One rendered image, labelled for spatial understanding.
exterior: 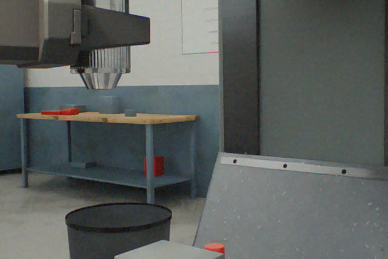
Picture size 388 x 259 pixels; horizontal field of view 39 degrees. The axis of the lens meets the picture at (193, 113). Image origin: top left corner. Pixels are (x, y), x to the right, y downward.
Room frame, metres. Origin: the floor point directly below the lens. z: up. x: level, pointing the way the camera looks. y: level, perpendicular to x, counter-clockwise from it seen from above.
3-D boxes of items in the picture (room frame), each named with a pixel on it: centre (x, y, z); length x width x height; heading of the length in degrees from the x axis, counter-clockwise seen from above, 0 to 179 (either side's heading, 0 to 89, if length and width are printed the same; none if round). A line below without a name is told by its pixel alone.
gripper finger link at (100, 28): (0.40, 0.06, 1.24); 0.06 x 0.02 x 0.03; 118
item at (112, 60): (0.43, 0.07, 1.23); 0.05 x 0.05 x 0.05
